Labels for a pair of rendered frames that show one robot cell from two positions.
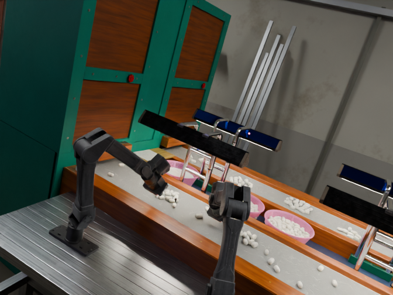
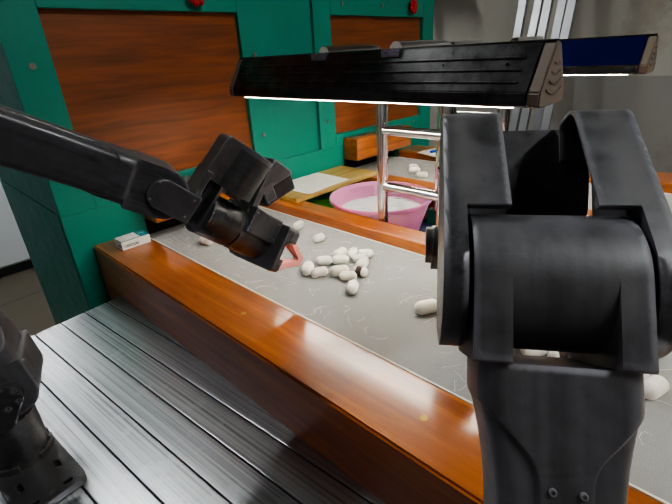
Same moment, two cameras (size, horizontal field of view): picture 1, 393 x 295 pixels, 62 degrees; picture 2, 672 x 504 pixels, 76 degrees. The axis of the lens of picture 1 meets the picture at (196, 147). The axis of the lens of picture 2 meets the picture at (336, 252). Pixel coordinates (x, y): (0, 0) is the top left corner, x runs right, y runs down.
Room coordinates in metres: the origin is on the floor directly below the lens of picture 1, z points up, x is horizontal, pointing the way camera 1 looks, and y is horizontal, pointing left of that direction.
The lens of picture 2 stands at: (0.83, -0.15, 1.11)
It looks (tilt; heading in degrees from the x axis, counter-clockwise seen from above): 25 degrees down; 18
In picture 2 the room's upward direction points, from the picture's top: 3 degrees counter-clockwise
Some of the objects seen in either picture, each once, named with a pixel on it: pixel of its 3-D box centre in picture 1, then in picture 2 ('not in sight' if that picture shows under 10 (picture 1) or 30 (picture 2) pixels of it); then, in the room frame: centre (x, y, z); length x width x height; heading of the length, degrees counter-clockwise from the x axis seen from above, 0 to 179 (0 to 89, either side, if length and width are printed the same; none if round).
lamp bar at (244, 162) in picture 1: (190, 136); (355, 75); (1.56, 0.04, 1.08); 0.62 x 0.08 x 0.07; 64
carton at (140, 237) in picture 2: not in sight; (132, 239); (1.50, 0.52, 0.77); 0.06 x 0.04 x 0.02; 154
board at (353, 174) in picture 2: (151, 155); (321, 182); (1.99, 0.26, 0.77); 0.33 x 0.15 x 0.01; 154
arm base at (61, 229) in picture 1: (75, 232); (13, 435); (1.07, 0.36, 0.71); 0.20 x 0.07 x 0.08; 69
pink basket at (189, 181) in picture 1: (176, 175); (380, 212); (1.89, 0.07, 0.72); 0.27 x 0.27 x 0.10
